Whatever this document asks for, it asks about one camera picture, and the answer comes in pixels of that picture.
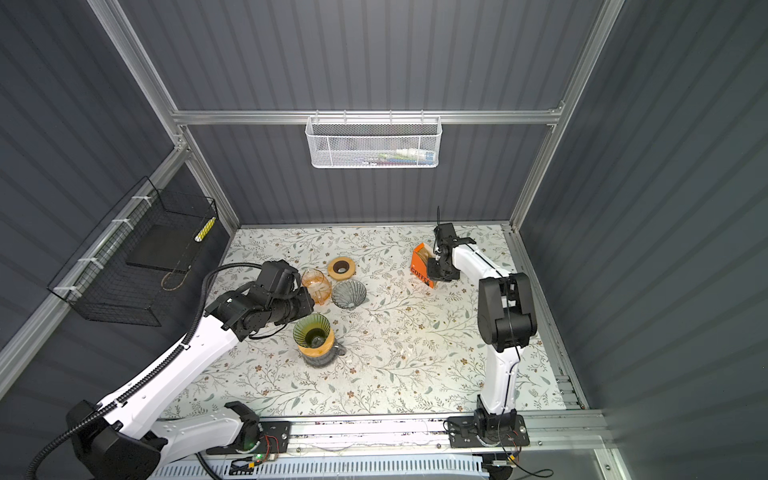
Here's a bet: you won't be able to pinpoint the orange glass carafe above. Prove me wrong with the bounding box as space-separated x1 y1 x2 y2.
301 269 332 305

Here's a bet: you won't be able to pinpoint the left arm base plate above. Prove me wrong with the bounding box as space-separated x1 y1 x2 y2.
227 421 292 455

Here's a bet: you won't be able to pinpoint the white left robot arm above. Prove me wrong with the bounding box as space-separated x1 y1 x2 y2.
67 260 314 479

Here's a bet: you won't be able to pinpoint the grey glass carafe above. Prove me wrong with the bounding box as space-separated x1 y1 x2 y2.
299 342 347 368

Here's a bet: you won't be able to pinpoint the black flat pad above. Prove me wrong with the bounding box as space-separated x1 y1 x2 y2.
126 225 202 273

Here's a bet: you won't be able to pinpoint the grey glass dripper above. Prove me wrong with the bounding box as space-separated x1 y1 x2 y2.
331 279 367 310

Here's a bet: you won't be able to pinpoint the bamboo ring holder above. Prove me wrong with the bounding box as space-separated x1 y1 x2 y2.
298 336 335 359
327 257 356 281

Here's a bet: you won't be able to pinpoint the black corrugated cable conduit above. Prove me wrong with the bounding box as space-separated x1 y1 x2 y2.
25 262 265 480

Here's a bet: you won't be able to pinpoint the orange coffee filter pack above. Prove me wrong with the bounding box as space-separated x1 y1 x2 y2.
410 243 436 289

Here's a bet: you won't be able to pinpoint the green glass dripper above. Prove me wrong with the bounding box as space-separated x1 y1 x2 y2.
292 313 331 346

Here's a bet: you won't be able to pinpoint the yellow marker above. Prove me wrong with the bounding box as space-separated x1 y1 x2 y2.
194 216 217 243

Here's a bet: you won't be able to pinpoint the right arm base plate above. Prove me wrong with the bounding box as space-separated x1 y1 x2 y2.
443 413 530 449

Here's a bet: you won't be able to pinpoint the white wire basket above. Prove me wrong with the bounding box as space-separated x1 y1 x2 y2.
305 116 443 169

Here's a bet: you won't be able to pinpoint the black wire basket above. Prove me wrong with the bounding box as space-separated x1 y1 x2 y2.
48 177 218 327

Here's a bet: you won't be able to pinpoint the items in white basket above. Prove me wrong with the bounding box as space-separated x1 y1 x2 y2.
359 148 437 166

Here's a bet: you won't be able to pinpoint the white slotted cable duct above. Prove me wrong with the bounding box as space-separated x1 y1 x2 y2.
152 454 490 479

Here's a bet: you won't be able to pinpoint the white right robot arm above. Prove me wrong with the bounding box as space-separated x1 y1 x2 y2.
427 222 538 440

